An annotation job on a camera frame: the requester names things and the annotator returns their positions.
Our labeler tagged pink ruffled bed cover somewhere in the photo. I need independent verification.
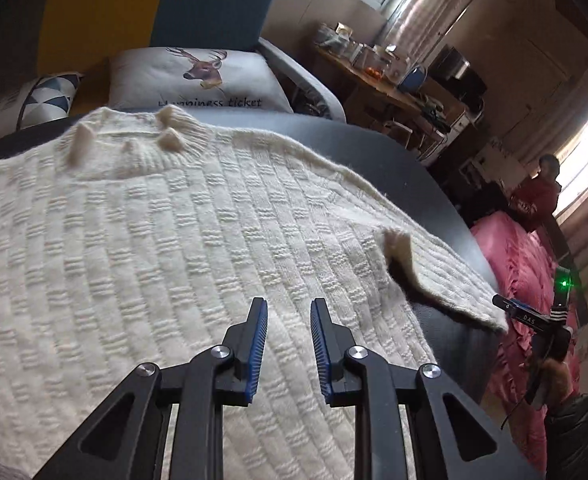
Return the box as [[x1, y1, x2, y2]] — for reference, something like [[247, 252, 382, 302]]
[[468, 210, 567, 461]]

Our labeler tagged patterned beige curtain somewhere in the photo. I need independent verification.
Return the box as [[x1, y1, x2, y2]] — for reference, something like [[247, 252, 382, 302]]
[[376, 0, 479, 58]]

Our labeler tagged person's right hand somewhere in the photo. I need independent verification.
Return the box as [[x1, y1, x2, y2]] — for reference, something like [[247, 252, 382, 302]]
[[544, 355, 572, 408]]

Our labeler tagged blue chair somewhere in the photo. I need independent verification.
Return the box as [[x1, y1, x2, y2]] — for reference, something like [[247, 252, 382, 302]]
[[399, 65, 429, 93]]

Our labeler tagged grey yellow blue sofa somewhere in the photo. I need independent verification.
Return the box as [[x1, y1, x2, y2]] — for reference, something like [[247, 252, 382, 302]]
[[0, 0, 347, 156]]

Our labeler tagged deer print pillow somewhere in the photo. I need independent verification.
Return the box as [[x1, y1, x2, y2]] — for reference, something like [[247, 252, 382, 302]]
[[108, 46, 295, 113]]

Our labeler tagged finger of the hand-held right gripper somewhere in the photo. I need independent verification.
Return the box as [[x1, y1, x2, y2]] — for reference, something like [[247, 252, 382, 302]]
[[492, 294, 542, 328]]

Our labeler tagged geometric print pillow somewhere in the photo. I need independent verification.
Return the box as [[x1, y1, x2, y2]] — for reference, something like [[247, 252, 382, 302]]
[[0, 72, 85, 153]]

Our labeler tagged person's right forearm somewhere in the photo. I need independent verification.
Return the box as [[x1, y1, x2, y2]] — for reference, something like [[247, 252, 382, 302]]
[[544, 394, 588, 480]]

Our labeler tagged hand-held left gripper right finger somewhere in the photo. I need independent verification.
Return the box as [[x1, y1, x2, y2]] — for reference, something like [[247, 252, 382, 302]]
[[310, 298, 539, 480]]

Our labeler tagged wooden desk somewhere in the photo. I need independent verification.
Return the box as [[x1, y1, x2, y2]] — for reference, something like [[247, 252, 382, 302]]
[[314, 42, 454, 146]]

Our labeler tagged cream knit sweater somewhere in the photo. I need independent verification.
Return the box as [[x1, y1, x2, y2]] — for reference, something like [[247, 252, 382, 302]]
[[0, 106, 509, 480]]

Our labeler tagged black monitor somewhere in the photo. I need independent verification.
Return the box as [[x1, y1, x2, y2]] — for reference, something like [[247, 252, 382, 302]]
[[429, 46, 487, 106]]

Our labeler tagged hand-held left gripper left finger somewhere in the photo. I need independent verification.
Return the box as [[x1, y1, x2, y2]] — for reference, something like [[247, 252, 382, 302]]
[[49, 297, 269, 480]]

